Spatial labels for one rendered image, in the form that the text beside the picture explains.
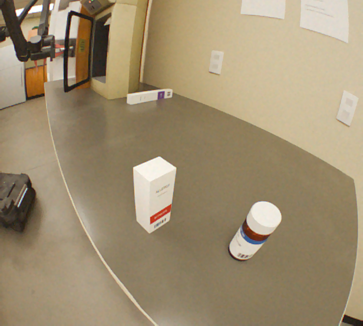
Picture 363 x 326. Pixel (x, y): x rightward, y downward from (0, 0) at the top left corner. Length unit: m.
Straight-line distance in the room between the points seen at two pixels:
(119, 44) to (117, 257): 0.80
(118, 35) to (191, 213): 0.77
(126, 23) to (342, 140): 1.02
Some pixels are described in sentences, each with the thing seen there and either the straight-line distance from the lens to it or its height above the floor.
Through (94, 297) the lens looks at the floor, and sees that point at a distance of 1.24.
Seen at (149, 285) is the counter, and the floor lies 0.94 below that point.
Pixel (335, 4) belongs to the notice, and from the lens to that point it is 0.83.
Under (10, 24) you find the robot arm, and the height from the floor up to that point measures 1.36.
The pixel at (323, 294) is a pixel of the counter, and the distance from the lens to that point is 0.34.
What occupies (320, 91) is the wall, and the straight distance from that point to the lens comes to 0.73.
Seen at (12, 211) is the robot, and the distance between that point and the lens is 1.52.
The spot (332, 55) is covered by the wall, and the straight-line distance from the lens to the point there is 0.75.
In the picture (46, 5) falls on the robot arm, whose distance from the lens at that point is 1.35.
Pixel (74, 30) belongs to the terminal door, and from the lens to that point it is 0.94.
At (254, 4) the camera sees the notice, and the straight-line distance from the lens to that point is 0.87.
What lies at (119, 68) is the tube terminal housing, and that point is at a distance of 0.87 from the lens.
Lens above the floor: 1.17
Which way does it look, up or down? 28 degrees down
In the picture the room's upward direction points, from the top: 8 degrees clockwise
